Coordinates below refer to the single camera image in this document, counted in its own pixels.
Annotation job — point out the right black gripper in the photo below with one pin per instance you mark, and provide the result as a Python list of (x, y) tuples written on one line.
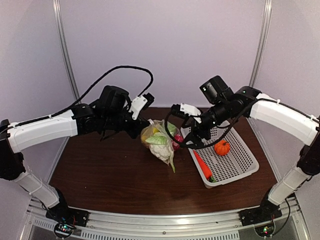
[(198, 128)]

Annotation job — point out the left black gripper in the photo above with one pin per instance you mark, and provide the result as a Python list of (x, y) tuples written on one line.
[(140, 124)]

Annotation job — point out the red pepper toy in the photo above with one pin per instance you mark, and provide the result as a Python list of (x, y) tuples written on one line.
[(178, 137)]

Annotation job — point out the green pepper toy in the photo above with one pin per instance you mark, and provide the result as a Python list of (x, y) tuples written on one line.
[(172, 129)]

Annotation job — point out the orange pumpkin toy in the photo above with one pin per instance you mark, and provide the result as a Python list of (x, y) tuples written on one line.
[(222, 148)]

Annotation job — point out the white plastic basket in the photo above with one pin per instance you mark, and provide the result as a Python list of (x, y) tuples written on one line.
[(237, 164)]

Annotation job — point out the orange carrot toy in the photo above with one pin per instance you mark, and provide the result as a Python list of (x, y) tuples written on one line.
[(205, 169)]

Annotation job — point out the white cauliflower toy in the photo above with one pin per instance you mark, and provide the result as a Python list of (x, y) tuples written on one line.
[(161, 147)]

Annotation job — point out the clear dotted zip bag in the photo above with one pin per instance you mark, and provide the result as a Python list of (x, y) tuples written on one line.
[(160, 125)]

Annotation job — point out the yellow apple toy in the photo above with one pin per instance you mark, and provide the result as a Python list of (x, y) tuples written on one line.
[(146, 133)]

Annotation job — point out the green lettuce leaf toy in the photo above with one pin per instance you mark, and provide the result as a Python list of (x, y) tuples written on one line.
[(211, 179)]

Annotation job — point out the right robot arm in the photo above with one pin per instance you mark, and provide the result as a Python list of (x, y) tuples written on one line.
[(251, 103)]

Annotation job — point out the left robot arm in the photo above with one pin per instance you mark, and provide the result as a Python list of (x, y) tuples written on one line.
[(15, 137)]

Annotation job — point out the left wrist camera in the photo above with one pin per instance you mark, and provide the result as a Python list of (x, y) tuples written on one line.
[(140, 103)]

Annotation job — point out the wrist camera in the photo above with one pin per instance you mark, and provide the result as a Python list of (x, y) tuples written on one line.
[(186, 111), (140, 103)]

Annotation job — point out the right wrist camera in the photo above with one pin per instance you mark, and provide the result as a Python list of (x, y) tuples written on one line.
[(186, 111)]

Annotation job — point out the aluminium front rail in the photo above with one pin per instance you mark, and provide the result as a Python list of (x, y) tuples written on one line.
[(221, 225)]

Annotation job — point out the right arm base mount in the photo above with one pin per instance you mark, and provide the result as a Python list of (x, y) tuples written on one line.
[(265, 212)]

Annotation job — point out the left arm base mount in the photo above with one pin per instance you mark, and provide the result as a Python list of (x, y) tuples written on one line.
[(70, 216)]

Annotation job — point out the right aluminium frame post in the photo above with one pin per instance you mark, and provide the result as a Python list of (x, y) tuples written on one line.
[(263, 36)]

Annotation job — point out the aluminium frame post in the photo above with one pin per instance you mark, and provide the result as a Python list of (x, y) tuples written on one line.
[(64, 47), (263, 36)]

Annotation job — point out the left aluminium frame post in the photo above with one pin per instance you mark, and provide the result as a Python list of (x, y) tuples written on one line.
[(64, 47)]

